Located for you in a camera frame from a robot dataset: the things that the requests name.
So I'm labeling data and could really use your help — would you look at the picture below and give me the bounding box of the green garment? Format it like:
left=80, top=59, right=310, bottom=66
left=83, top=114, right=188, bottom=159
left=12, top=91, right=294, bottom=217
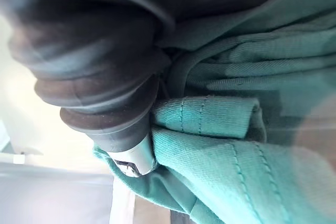
left=91, top=0, right=336, bottom=224

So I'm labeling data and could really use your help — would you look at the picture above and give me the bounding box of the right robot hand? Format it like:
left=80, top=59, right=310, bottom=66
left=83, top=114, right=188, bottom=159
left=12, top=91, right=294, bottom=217
left=0, top=0, right=289, bottom=178

